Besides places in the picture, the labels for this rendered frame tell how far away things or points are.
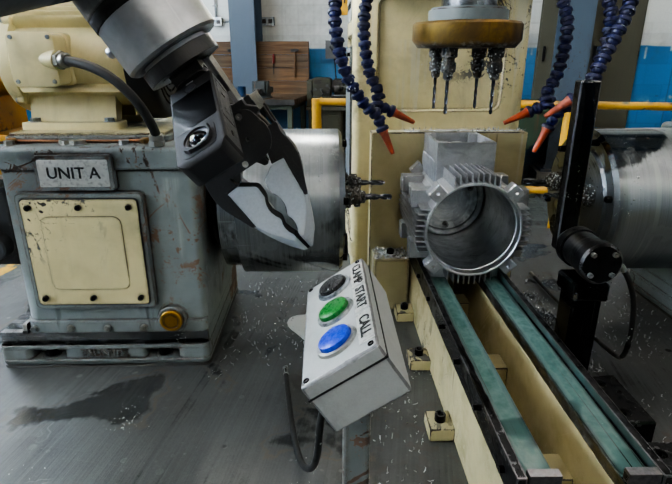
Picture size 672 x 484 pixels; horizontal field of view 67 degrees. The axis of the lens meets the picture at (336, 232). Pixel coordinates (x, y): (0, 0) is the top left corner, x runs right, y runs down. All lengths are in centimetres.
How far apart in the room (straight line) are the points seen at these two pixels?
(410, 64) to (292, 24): 503
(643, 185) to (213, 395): 73
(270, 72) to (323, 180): 518
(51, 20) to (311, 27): 525
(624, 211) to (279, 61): 524
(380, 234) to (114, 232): 50
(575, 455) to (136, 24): 60
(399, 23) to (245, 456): 83
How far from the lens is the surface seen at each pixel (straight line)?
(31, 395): 92
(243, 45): 592
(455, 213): 104
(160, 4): 46
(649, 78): 640
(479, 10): 88
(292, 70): 588
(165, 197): 80
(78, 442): 80
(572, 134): 83
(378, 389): 40
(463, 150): 90
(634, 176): 92
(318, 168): 79
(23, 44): 87
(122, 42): 47
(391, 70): 111
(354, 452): 54
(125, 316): 90
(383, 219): 103
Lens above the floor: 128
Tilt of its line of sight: 19 degrees down
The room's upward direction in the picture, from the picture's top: straight up
